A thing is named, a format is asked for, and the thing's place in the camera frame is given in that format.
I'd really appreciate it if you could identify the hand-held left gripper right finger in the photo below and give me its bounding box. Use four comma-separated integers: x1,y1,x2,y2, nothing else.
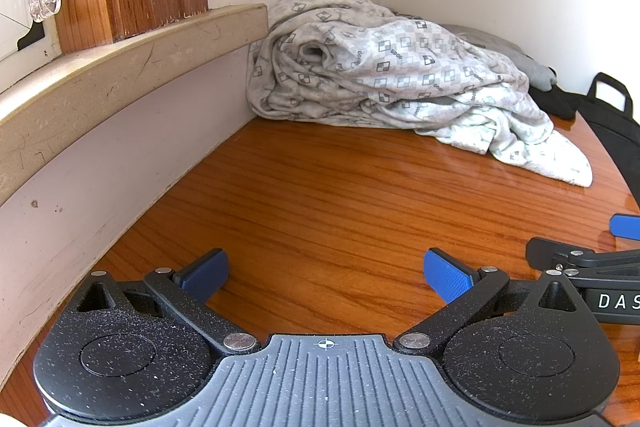
394,249,581,356

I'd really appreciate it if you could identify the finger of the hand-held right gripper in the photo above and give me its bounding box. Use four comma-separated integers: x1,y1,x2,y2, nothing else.
610,213,640,242
526,237,640,273

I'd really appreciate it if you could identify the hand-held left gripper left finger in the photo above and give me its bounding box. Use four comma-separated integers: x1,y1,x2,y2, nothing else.
73,249,261,356

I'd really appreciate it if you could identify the white patterned pajama garment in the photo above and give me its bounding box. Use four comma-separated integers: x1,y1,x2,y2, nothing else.
247,0,594,188

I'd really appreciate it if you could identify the black bag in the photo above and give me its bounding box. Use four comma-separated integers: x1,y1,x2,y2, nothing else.
575,73,640,218

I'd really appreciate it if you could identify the grey printed folded shirt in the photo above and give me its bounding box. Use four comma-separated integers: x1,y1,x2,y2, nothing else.
440,23,558,90

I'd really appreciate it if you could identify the beige window sill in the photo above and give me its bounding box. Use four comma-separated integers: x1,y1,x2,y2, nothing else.
0,3,269,208

